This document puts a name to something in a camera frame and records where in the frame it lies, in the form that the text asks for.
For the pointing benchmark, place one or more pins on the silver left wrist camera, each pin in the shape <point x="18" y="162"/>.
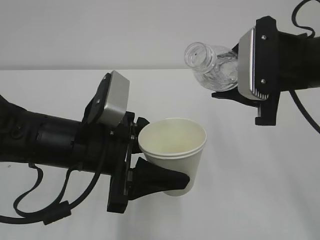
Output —
<point x="115" y="105"/>

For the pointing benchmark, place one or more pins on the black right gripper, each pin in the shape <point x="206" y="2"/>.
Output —
<point x="278" y="67"/>

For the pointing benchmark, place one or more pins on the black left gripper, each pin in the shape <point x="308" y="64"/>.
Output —
<point x="145" y="178"/>

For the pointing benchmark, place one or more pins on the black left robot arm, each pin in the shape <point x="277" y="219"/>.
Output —
<point x="103" y="142"/>

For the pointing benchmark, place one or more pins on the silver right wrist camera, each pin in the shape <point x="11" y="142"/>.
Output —
<point x="246" y="68"/>

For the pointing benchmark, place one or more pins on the clear water bottle green label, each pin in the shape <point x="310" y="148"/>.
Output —
<point x="215" y="67"/>

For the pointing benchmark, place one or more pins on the white paper cup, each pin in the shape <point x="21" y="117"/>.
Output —
<point x="175" y="144"/>

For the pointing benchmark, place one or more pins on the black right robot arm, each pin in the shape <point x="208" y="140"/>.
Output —
<point x="311" y="63"/>

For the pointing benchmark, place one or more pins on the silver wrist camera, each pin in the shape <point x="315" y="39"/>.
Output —
<point x="115" y="105"/>
<point x="246" y="68"/>

